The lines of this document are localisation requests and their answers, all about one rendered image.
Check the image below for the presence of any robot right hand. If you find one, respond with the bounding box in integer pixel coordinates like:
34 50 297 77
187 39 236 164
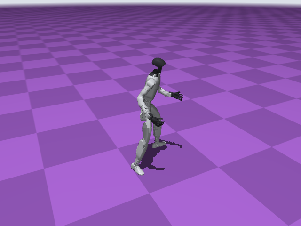
148 113 164 127

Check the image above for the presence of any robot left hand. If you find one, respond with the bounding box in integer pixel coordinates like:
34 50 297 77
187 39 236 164
169 91 183 101

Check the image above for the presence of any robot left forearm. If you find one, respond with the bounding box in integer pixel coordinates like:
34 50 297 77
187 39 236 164
158 86 171 97

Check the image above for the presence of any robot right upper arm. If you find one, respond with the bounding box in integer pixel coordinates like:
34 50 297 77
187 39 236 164
137 78 155 101

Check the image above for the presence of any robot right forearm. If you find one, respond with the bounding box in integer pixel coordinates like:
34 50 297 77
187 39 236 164
137 97 151 119

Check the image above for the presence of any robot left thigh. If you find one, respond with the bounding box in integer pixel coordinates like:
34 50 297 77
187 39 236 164
150 104 161 129

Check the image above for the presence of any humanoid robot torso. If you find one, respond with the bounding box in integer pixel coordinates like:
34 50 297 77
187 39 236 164
141 73 160 112

